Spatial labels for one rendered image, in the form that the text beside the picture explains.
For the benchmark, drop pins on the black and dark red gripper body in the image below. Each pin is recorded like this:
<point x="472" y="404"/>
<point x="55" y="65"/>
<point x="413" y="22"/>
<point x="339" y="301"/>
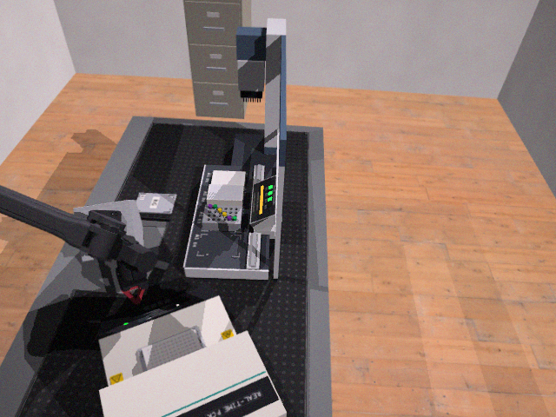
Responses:
<point x="124" y="276"/>

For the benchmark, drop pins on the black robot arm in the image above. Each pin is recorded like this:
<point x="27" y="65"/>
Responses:
<point x="108" y="239"/>

